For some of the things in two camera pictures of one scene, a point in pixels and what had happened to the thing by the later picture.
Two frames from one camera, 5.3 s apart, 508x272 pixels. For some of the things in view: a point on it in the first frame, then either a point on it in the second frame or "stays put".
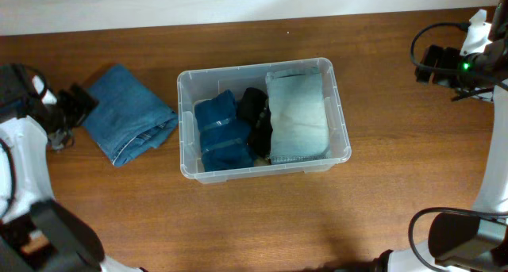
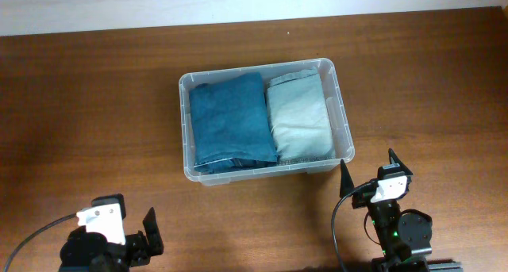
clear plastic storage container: x=260 y=120 stays put
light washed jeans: x=300 y=126 stays put
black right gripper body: x=442 y=57 -> x=360 y=199
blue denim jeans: x=127 y=118 -> x=231 y=124
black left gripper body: x=71 y=109 -> x=135 y=252
